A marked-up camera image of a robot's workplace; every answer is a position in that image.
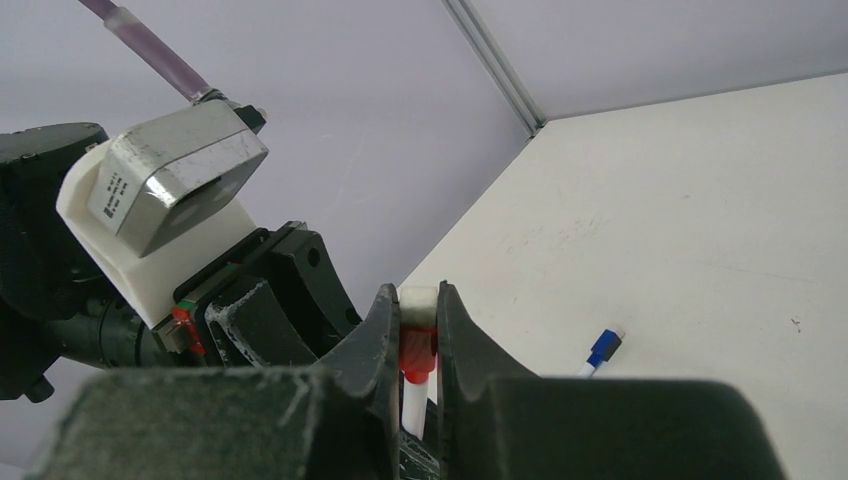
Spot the blue pen cap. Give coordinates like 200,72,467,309
586,328,626,369

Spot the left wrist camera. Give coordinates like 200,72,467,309
56,100,269,328

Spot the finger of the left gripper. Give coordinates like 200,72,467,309
203,275,317,367
264,228,362,358

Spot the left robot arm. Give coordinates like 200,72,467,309
1,122,360,403

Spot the white pen red end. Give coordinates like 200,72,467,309
399,287,439,440

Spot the red pen cap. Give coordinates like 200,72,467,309
398,326,438,385

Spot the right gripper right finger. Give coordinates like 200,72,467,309
437,282,785,479

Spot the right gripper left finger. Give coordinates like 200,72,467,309
28,284,400,479

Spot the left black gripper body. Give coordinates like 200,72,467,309
153,221,306,367

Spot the aluminium frame rail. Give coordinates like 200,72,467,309
442,0,547,138

